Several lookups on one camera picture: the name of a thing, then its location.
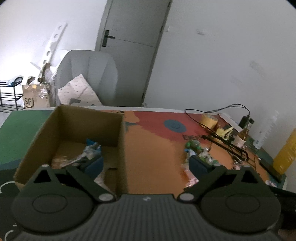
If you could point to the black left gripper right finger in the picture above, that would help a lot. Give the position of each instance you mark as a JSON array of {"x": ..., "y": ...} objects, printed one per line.
[{"x": 206, "y": 175}]

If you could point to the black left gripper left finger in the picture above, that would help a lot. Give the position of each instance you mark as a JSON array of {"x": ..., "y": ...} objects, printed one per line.
[{"x": 85, "y": 174}]

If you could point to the pink snack packet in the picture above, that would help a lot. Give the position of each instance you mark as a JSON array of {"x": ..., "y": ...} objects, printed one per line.
[{"x": 192, "y": 182}]

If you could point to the blue snack packet in box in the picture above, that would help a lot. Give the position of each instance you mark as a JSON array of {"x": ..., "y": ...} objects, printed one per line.
[{"x": 92, "y": 150}]

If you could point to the blue white snack packet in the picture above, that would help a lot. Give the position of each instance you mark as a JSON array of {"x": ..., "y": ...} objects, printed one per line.
[{"x": 190, "y": 152}]

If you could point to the green snack packet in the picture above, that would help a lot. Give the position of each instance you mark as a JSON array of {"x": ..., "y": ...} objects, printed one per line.
[{"x": 194, "y": 145}]

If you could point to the key bunch with pink charm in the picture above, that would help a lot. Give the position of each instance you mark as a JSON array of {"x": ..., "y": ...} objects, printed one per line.
[{"x": 238, "y": 164}]

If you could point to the yellow toy figure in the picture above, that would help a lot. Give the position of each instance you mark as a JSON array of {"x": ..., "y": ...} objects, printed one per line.
[{"x": 224, "y": 133}]

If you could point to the brown glass bottle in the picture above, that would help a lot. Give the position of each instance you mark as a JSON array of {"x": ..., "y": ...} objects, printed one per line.
[{"x": 241, "y": 138}]

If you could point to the brown cardboard box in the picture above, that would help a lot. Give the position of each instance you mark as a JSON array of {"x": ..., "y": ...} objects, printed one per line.
[{"x": 64, "y": 135}]

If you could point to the yellow tape roll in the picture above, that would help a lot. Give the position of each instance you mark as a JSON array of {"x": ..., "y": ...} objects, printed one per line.
[{"x": 208, "y": 121}]

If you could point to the colourful printed table mat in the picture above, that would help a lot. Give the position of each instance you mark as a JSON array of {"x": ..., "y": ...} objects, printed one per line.
[{"x": 51, "y": 206}]

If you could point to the white power strip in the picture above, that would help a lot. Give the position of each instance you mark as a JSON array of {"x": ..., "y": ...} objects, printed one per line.
[{"x": 230, "y": 121}]

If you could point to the black power adapter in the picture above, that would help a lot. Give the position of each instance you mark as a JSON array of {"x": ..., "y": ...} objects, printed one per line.
[{"x": 244, "y": 121}]

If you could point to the small blue white packet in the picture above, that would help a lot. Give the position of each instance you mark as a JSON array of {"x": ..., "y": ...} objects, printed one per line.
[{"x": 273, "y": 184}]

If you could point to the clear plastic water bottle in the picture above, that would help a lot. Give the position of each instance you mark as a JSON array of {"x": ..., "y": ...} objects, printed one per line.
[{"x": 265, "y": 130}]

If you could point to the black flat box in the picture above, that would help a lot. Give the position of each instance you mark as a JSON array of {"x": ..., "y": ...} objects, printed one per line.
[{"x": 272, "y": 172}]

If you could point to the yellow plastic bag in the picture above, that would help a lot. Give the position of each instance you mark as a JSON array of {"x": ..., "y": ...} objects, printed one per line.
[{"x": 286, "y": 155}]

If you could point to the white dotted cushion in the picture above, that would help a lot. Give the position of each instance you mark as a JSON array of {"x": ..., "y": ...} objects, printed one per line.
[{"x": 78, "y": 91}]

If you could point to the brown SF paper bag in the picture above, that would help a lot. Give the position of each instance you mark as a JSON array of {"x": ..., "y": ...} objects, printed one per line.
[{"x": 35, "y": 96}]

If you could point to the grey armchair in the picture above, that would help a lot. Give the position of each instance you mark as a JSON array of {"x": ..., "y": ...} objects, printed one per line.
[{"x": 98, "y": 68}]

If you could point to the black metal rack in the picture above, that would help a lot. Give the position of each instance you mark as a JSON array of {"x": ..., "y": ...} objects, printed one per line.
[{"x": 9, "y": 97}]

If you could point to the white perforated board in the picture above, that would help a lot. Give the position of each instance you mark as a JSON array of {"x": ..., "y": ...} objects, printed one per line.
[{"x": 45, "y": 55}]

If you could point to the grey door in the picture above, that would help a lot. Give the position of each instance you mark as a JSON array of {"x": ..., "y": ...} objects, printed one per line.
[{"x": 137, "y": 28}]

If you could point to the black wire stand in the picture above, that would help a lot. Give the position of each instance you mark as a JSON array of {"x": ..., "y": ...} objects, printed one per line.
[{"x": 228, "y": 146}]

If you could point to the black door handle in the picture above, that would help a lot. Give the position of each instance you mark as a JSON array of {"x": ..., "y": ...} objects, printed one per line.
[{"x": 106, "y": 37}]

